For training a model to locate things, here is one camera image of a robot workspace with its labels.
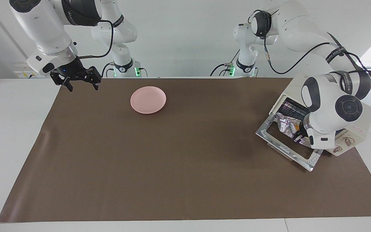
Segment aluminium foil tray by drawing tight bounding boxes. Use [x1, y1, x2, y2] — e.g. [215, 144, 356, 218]
[275, 113, 302, 137]

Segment chrome glass oven door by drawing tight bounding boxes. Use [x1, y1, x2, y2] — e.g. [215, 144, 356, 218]
[255, 114, 323, 172]

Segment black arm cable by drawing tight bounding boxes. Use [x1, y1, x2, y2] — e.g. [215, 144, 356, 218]
[76, 19, 113, 59]
[263, 32, 371, 75]

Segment brown table mat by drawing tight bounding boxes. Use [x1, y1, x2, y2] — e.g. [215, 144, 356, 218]
[0, 77, 371, 223]

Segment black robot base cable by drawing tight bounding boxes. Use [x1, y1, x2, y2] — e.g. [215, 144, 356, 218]
[210, 48, 241, 77]
[101, 62, 115, 78]

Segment metal oven wire rack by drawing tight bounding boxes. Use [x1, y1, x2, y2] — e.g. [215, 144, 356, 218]
[281, 99, 311, 119]

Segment white toaster oven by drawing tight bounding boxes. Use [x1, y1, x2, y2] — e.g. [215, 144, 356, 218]
[269, 76, 371, 157]

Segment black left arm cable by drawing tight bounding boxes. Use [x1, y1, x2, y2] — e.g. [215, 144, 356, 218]
[263, 32, 371, 75]

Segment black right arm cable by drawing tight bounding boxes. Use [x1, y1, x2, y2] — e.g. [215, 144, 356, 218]
[76, 19, 113, 59]

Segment pink round plate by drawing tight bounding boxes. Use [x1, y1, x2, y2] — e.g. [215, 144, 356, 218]
[130, 86, 167, 114]

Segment white wall power socket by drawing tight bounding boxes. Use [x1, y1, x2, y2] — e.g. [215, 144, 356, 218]
[14, 71, 37, 79]

